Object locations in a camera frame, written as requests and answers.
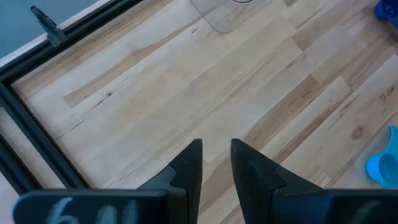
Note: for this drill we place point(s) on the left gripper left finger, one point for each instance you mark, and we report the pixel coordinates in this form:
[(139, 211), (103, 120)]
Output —
[(183, 180)]

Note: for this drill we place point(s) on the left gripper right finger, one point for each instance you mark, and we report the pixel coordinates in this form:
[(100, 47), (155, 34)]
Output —
[(258, 183)]

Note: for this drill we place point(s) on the teal measuring cup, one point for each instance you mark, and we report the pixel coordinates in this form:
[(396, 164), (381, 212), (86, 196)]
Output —
[(384, 165)]

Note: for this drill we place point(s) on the purple measuring cup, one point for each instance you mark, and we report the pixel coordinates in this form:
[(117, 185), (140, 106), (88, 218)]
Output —
[(387, 11)]

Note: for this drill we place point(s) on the clear plastic basket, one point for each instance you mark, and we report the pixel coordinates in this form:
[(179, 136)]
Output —
[(224, 18)]

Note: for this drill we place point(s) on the black table frame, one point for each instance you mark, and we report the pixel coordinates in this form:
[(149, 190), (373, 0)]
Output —
[(32, 127)]

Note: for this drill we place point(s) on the black frame clamp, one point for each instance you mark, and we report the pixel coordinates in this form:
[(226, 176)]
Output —
[(51, 29)]

